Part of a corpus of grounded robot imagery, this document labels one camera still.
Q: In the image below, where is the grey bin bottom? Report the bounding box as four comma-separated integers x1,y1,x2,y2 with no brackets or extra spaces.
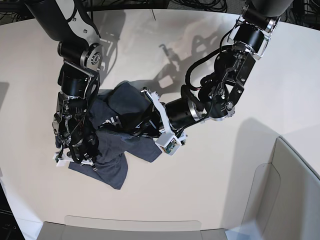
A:
37,215,227,240

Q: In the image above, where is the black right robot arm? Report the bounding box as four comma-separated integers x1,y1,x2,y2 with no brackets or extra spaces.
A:
24,0,104,171

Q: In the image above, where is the grey bin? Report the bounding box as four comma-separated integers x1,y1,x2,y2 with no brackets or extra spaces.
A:
37,215,227,240
239,138,320,240

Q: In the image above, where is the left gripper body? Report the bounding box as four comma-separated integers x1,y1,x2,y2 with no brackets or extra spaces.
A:
140,87,187,146

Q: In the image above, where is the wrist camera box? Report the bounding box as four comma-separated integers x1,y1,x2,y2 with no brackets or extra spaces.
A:
52,152,69,167
155,133,182,156

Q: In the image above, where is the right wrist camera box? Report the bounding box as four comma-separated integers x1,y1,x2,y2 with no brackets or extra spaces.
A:
52,152,69,167

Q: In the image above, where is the dark blue t-shirt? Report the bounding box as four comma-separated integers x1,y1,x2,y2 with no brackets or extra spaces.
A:
68,82,162,190

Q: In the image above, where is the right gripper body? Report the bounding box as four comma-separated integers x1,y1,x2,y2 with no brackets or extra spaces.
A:
55,134,98,171

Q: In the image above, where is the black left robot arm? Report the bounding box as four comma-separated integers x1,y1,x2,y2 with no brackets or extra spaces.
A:
125,0,291,151

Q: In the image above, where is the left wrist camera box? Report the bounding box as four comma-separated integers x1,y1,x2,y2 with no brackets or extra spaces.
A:
155,133,182,156

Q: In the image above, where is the grey bin right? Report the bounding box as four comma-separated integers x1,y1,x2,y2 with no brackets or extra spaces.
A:
239,138,320,240

